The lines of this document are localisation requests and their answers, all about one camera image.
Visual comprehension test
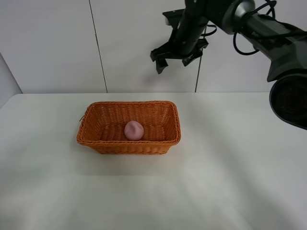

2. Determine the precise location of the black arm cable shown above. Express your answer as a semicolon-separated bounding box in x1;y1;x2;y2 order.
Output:
206;0;278;55

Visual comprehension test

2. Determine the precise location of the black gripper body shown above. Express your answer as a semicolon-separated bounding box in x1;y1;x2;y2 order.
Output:
150;10;208;61

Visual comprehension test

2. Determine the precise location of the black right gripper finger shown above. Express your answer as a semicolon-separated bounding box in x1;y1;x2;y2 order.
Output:
182;49;202;67

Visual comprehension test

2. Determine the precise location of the orange wicker basket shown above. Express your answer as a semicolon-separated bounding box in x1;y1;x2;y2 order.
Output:
77;101;181;154

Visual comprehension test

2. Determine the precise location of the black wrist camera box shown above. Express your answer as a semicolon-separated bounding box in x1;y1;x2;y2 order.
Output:
162;9;185;28

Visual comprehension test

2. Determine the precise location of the pink peach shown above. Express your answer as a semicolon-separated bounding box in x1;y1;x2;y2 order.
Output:
124;120;144;141

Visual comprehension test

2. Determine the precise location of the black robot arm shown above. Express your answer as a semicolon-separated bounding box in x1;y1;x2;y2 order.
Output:
150;0;307;129

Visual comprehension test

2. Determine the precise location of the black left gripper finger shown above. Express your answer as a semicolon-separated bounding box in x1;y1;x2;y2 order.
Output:
155;58;168;74

